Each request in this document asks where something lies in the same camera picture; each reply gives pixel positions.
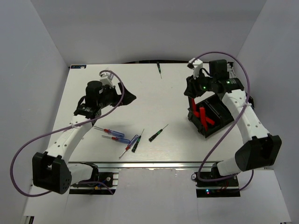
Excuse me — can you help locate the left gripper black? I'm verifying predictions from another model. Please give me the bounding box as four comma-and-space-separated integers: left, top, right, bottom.
97, 83, 135, 109

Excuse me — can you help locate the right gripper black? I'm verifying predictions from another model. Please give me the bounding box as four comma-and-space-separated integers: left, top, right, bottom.
184, 70, 216, 99

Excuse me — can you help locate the green black precision screwdriver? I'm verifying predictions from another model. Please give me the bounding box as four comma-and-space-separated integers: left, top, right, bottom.
156, 61, 162, 79
131, 129, 144, 153

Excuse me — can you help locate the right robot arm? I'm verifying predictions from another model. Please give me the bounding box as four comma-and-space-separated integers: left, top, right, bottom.
115, 59, 282, 186

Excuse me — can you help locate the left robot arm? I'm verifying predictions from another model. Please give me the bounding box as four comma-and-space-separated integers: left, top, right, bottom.
32, 81, 126, 194

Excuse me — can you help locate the black divided container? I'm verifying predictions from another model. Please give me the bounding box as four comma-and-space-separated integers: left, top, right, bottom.
188, 94, 234, 138

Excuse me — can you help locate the green black screwdriver right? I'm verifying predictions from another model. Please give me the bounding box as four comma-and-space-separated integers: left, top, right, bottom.
149, 124, 168, 142

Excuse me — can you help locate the blue label sticker left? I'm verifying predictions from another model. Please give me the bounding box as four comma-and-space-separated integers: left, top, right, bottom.
70, 65, 86, 69

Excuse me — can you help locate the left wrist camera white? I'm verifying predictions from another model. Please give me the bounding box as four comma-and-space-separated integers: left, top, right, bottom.
99, 70, 114, 88

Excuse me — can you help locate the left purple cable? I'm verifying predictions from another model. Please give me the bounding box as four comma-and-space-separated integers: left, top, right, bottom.
11, 70, 124, 198

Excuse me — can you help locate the purple cable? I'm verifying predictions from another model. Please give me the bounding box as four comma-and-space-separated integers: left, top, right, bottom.
196, 51, 255, 193
11, 70, 124, 198

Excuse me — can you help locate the blue handle screwdriver upper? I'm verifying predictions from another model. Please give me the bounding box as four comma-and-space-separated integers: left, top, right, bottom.
93, 126, 125, 138

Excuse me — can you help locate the blue handle screwdriver tilted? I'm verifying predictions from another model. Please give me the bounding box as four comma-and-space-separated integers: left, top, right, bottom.
119, 134, 139, 159

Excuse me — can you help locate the blue handle screwdriver lower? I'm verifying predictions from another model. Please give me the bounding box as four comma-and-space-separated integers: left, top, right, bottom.
102, 135, 130, 144

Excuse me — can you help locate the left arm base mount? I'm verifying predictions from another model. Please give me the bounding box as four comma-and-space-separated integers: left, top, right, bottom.
68, 163, 119, 195

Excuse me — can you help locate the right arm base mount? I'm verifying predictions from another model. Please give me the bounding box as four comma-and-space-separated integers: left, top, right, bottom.
191, 172, 241, 198

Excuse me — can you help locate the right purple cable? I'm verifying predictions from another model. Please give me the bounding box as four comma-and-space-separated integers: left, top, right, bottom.
196, 51, 255, 193

